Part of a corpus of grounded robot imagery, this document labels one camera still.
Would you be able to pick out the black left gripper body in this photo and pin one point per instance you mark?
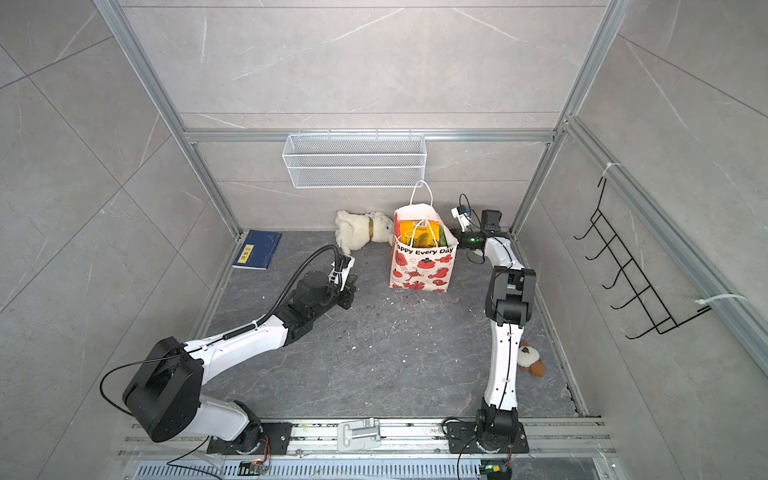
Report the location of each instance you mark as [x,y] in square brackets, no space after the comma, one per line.
[344,297]

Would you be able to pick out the strawberry print paper bag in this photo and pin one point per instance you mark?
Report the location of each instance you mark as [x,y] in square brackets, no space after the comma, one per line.
[421,269]

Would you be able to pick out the large yellow snack bag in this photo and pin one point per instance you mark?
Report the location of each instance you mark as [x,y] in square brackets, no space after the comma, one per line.
[421,233]

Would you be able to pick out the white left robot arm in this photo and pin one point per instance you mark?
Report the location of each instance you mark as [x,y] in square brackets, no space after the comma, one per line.
[164,395]

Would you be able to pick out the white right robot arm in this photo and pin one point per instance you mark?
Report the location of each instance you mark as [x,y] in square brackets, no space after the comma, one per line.
[508,306]

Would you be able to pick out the white plush bear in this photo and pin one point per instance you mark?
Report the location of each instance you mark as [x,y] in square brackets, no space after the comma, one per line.
[354,231]

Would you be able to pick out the small brown white plush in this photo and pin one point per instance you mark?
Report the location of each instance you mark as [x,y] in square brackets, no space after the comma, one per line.
[529,360]

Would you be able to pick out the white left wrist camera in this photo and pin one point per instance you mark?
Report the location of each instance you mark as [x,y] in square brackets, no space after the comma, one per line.
[345,264]

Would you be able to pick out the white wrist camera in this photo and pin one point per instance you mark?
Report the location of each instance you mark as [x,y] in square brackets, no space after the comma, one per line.
[345,264]
[463,217]

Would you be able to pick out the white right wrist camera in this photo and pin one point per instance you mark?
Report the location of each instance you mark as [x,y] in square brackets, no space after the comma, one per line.
[463,217]

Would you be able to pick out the grey rail bracket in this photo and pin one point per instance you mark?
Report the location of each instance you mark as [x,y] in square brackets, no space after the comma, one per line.
[359,435]

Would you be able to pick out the white wire mesh basket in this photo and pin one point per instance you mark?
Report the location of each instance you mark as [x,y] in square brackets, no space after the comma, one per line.
[362,160]

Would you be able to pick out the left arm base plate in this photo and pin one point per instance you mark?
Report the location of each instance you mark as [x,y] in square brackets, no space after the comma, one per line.
[273,437]

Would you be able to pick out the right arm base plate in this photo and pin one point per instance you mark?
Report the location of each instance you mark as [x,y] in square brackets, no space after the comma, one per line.
[463,439]

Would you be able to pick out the black wire hook rack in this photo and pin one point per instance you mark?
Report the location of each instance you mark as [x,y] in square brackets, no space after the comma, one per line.
[629,271]

